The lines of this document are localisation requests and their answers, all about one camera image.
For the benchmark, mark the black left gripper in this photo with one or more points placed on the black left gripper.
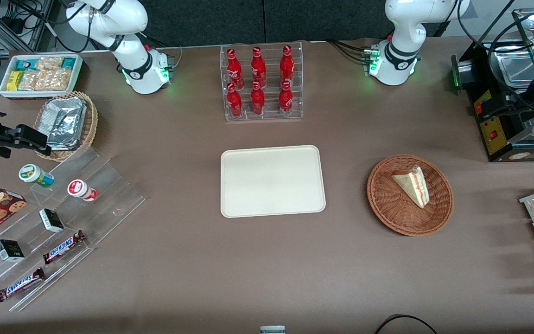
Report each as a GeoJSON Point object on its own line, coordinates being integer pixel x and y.
{"type": "Point", "coordinates": [513, 105]}

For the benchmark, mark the triangle sandwich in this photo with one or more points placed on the triangle sandwich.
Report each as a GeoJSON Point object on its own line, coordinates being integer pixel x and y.
{"type": "Point", "coordinates": [413, 185]}

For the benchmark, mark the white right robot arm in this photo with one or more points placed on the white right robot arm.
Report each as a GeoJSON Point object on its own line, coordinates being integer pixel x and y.
{"type": "Point", "coordinates": [128, 23]}

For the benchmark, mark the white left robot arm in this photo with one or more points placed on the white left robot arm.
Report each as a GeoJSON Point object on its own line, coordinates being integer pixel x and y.
{"type": "Point", "coordinates": [401, 28]}

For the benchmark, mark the light wicker basket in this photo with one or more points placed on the light wicker basket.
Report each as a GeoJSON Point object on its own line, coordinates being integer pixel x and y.
{"type": "Point", "coordinates": [90, 125]}

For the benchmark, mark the round brown wicker basket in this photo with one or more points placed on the round brown wicker basket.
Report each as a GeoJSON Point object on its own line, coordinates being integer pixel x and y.
{"type": "Point", "coordinates": [387, 204]}

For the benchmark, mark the cream plastic tray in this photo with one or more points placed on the cream plastic tray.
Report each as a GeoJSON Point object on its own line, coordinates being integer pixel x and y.
{"type": "Point", "coordinates": [271, 183]}

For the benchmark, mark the steel food pan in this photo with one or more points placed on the steel food pan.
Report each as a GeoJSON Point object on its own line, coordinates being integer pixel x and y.
{"type": "Point", "coordinates": [512, 69]}

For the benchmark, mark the green lid cup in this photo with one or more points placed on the green lid cup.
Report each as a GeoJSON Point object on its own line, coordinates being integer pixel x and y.
{"type": "Point", "coordinates": [33, 174]}

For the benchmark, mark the silver foil pack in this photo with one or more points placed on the silver foil pack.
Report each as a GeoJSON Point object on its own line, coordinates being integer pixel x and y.
{"type": "Point", "coordinates": [65, 121]}

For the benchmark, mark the black hot food display case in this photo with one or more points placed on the black hot food display case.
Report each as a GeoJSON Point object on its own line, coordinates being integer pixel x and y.
{"type": "Point", "coordinates": [496, 139]}

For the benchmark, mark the clear rice cracker bag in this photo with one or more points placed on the clear rice cracker bag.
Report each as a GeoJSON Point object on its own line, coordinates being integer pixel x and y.
{"type": "Point", "coordinates": [49, 63]}
{"type": "Point", "coordinates": [44, 80]}
{"type": "Point", "coordinates": [28, 80]}
{"type": "Point", "coordinates": [61, 79]}

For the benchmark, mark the yellow snack packet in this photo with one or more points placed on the yellow snack packet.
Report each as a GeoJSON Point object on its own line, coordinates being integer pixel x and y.
{"type": "Point", "coordinates": [14, 81]}

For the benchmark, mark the red lid cup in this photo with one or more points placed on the red lid cup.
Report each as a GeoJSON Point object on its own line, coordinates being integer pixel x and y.
{"type": "Point", "coordinates": [79, 189]}

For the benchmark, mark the teal snack packet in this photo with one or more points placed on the teal snack packet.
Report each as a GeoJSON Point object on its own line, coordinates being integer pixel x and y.
{"type": "Point", "coordinates": [68, 63]}
{"type": "Point", "coordinates": [25, 64]}

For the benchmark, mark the white plastic snack bin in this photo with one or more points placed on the white plastic snack bin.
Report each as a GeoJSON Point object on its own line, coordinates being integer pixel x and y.
{"type": "Point", "coordinates": [78, 74]}

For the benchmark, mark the small black box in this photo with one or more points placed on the small black box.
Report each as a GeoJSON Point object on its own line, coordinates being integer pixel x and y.
{"type": "Point", "coordinates": [9, 250]}
{"type": "Point", "coordinates": [51, 221]}

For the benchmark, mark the clear acrylic tiered stand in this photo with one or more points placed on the clear acrylic tiered stand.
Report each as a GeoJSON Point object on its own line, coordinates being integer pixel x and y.
{"type": "Point", "coordinates": [109, 195]}

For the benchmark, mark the snickers bar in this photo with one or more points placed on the snickers bar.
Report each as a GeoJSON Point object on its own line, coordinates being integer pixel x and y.
{"type": "Point", "coordinates": [63, 247]}
{"type": "Point", "coordinates": [20, 285]}

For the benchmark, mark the red cola bottle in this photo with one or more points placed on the red cola bottle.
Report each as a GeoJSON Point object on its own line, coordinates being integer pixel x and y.
{"type": "Point", "coordinates": [234, 102]}
{"type": "Point", "coordinates": [286, 99]}
{"type": "Point", "coordinates": [258, 68]}
{"type": "Point", "coordinates": [287, 67]}
{"type": "Point", "coordinates": [233, 69]}
{"type": "Point", "coordinates": [257, 100]}

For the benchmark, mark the clear acrylic bottle rack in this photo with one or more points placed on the clear acrylic bottle rack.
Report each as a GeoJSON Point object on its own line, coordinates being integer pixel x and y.
{"type": "Point", "coordinates": [271, 79]}

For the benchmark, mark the grey object at table edge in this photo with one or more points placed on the grey object at table edge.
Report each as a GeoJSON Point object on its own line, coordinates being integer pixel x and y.
{"type": "Point", "coordinates": [272, 330]}

